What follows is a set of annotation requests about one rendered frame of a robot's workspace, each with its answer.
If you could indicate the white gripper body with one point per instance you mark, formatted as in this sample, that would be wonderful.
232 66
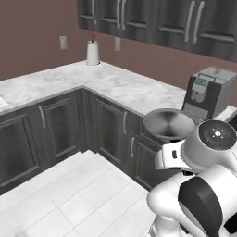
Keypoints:
161 159

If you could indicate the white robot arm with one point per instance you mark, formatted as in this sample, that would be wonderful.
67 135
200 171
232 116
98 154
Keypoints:
203 185

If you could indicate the grey metal pan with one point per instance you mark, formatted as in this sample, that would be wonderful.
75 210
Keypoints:
169 123

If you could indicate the dark base cupboard door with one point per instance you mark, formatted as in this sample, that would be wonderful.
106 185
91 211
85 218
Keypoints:
145 163
61 129
17 148
108 132

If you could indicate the grey coffee machine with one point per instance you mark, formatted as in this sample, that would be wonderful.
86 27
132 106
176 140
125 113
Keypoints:
213 92

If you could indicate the white paper towel roll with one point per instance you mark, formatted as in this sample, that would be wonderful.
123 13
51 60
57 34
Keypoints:
92 52

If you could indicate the white wall outlet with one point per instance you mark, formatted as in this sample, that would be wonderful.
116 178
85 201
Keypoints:
117 43
63 42

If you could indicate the dark wall cupboard door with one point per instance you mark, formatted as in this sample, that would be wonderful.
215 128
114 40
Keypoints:
169 21
220 27
86 14
137 18
108 14

